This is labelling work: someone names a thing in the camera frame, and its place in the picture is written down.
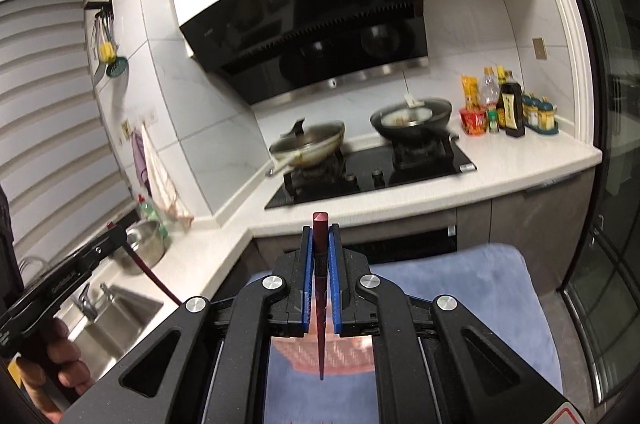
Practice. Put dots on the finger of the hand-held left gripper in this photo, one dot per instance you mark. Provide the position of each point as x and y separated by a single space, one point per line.
107 244

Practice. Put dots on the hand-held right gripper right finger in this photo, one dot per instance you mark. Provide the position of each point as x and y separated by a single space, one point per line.
336 284

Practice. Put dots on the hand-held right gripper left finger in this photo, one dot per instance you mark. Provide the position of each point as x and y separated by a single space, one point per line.
306 284

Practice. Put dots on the dark red chopstick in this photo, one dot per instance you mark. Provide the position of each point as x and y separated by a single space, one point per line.
155 279
320 224

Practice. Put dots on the pink perforated utensil holder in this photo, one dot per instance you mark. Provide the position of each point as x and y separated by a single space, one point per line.
350 354

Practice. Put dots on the person's left hand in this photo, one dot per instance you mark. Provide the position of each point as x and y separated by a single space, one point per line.
62 354

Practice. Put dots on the stainless steel pot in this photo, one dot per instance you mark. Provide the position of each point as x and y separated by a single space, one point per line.
142 249

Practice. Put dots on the chrome faucet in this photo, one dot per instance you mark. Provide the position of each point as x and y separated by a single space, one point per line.
87 304

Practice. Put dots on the sink soap dispenser knob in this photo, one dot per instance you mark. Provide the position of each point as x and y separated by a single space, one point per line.
106 293

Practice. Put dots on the green dish soap bottle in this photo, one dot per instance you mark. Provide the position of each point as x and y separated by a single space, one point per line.
152 214

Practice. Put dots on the stainless steel sink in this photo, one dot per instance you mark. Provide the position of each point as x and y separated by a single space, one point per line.
120 319

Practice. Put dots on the white hanging towel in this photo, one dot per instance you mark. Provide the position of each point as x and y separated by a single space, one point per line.
162 184

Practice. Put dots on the purple hanging cloth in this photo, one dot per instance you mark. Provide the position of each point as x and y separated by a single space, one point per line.
140 159

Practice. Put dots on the black gas stove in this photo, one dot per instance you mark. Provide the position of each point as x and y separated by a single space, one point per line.
370 181

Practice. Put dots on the white window blind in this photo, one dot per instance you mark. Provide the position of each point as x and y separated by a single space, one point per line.
55 129

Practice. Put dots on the beige wok with glass lid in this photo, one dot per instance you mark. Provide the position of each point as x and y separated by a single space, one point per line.
312 146

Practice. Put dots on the blue plush table cloth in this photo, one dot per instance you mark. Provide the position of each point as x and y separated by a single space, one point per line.
475 294

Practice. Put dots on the black wok with lid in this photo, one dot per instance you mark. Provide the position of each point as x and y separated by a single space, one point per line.
415 121

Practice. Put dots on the white kitchen countertop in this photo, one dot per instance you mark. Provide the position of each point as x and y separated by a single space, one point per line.
500 184

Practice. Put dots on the yellow hanging utensil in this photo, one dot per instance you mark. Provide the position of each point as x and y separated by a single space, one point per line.
107 51

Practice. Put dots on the dark kitchen base cabinet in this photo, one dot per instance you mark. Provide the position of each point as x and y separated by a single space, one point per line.
525 224

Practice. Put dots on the red instant noodle cup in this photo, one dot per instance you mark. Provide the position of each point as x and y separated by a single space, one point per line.
473 121

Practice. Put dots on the small green bottle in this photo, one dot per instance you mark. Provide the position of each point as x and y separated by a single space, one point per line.
493 119

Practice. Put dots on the yellow seasoning packet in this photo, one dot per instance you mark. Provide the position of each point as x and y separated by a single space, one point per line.
469 91

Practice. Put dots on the clear oil bottle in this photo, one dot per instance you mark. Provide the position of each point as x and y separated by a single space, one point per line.
489 89

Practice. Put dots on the dark soy sauce bottle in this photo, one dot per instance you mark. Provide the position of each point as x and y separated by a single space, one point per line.
512 109

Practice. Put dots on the black range hood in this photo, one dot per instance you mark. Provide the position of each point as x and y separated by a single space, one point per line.
310 29

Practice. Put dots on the spice jar set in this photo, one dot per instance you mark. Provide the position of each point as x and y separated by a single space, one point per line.
540 116

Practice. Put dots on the yellow cap bottle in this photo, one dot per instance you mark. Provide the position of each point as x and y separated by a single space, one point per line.
501 76

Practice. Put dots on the glass sliding door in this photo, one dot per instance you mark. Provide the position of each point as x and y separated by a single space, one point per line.
605 154

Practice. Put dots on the wall socket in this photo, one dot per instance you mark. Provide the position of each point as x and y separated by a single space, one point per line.
150 116
127 131

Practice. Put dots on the black wall hook rack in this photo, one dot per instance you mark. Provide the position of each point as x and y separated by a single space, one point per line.
97 5

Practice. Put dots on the bronze wall switch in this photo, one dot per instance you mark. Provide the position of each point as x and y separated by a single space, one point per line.
539 47

